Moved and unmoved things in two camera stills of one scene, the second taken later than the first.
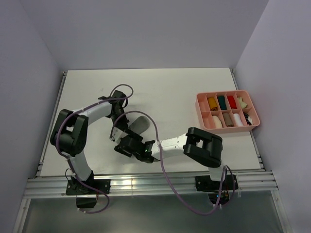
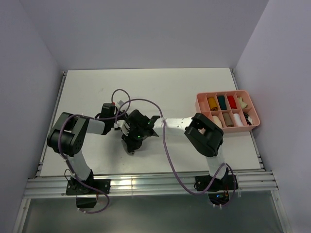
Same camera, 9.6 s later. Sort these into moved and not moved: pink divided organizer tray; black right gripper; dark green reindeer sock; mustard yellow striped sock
Moved: black right gripper
Not moved: pink divided organizer tray; mustard yellow striped sock; dark green reindeer sock
